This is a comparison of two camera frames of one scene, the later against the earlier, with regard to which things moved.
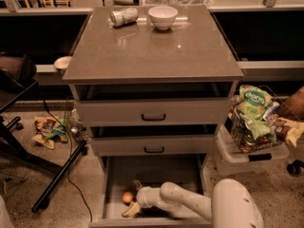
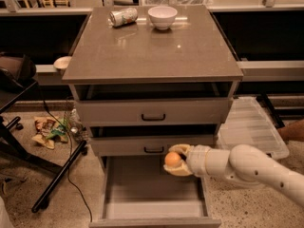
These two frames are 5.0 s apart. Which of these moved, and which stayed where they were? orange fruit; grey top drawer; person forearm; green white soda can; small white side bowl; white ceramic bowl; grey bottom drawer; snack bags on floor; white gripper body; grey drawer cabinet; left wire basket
Moved: person forearm; white gripper body; orange fruit
Stayed: white ceramic bowl; grey drawer cabinet; snack bags on floor; left wire basket; grey top drawer; green white soda can; grey bottom drawer; small white side bowl
